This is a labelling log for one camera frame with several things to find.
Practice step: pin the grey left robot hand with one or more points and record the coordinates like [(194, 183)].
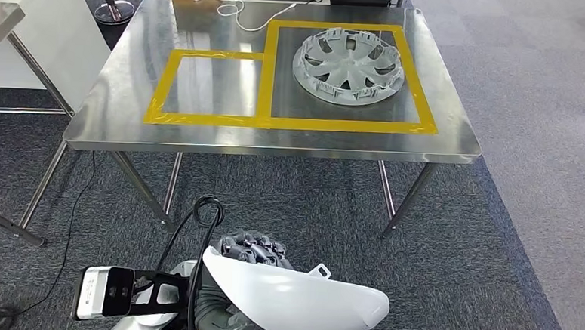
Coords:
[(255, 247)]

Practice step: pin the white plastic car part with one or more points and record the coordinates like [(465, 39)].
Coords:
[(295, 304)]

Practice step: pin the steel workbench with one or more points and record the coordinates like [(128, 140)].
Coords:
[(126, 85)]

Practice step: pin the grey wheel cover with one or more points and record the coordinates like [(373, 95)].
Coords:
[(350, 66)]

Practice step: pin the white cabinet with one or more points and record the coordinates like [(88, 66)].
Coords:
[(54, 31)]

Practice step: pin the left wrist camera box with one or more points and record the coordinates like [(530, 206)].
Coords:
[(93, 293)]

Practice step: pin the yellow tape frame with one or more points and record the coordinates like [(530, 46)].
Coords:
[(267, 72)]

